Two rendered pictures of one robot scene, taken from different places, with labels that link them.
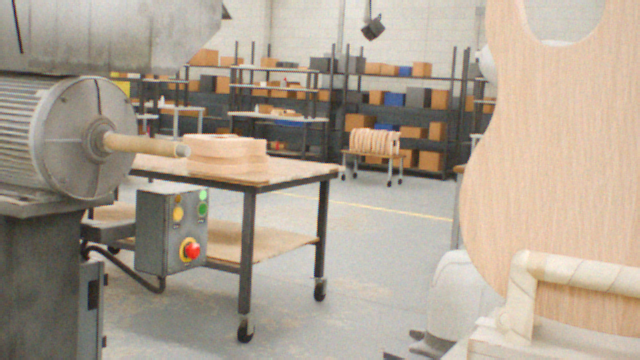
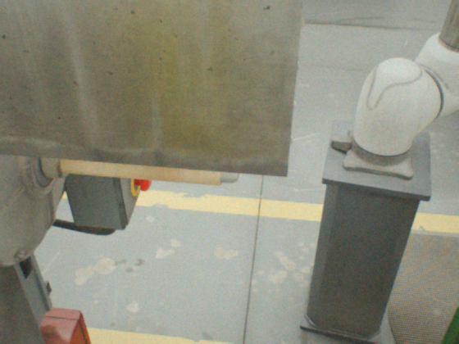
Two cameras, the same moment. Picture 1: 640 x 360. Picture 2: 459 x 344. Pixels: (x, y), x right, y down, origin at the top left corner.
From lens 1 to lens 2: 0.95 m
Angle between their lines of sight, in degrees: 39
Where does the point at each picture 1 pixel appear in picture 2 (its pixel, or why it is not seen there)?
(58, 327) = (17, 332)
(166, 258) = (124, 210)
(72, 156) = (20, 215)
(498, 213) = not seen: outside the picture
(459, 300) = (404, 120)
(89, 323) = (30, 287)
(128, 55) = (217, 141)
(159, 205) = not seen: hidden behind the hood
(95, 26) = (99, 77)
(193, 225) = not seen: hidden behind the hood
